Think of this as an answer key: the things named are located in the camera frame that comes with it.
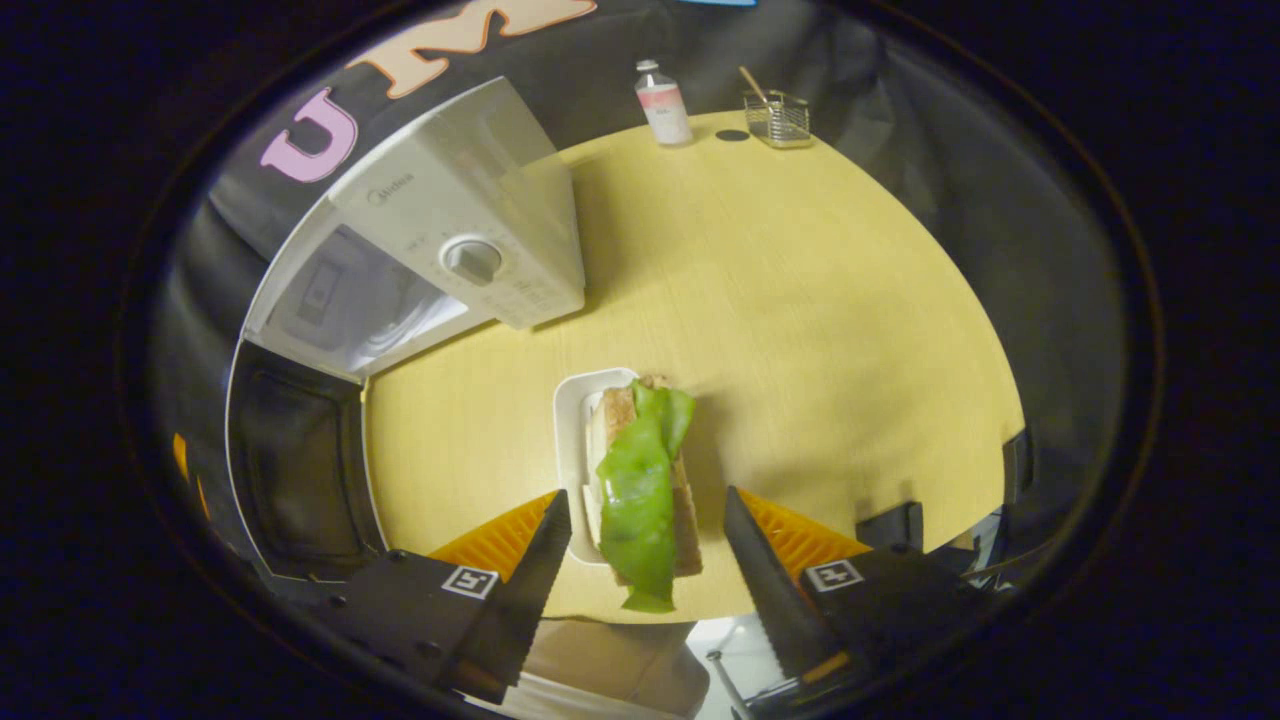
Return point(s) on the white microwave oven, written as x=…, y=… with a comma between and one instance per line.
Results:
x=460, y=190

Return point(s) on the black backdrop cloth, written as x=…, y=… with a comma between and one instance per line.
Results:
x=850, y=60

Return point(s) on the sandwich with green lettuce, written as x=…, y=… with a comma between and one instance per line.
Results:
x=640, y=480

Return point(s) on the person's beige trousers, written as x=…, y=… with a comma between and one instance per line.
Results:
x=610, y=670

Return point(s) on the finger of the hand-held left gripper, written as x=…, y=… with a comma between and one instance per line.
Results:
x=182, y=460

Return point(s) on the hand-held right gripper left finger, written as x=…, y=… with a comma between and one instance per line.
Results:
x=535, y=580

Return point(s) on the clear square holder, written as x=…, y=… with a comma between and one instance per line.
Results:
x=780, y=125

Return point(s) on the wooden stick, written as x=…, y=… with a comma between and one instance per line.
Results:
x=752, y=82

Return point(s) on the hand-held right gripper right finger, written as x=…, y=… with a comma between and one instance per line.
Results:
x=765, y=580

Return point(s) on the white rectangular tray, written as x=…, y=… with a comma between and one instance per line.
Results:
x=570, y=440

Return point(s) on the small bottle with pink label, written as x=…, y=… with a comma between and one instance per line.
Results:
x=664, y=110

